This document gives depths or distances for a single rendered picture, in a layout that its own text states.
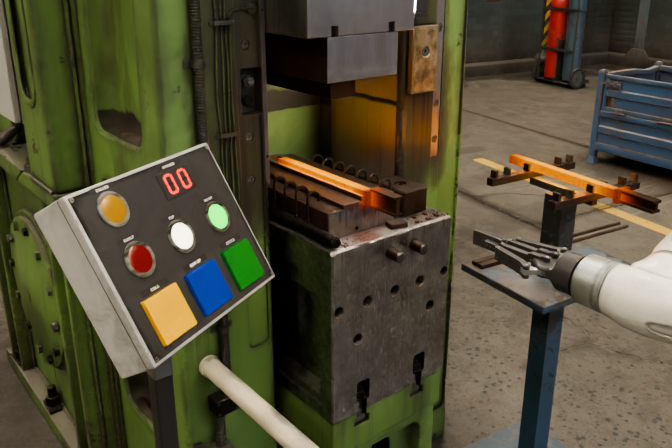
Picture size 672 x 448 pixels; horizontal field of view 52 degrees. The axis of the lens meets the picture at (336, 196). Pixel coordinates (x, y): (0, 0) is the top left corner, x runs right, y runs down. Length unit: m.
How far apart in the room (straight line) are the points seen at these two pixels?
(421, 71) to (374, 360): 0.74
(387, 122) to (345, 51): 0.43
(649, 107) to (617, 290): 4.27
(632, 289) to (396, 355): 0.76
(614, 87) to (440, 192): 3.64
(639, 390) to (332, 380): 1.51
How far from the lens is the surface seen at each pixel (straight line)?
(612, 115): 5.56
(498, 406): 2.64
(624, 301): 1.18
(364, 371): 1.71
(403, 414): 1.90
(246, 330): 1.70
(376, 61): 1.54
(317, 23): 1.42
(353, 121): 1.96
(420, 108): 1.86
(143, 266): 1.08
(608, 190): 1.79
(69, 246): 1.07
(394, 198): 1.52
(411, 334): 1.78
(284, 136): 2.01
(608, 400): 2.79
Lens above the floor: 1.52
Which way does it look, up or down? 19 degrees down
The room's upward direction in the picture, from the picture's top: straight up
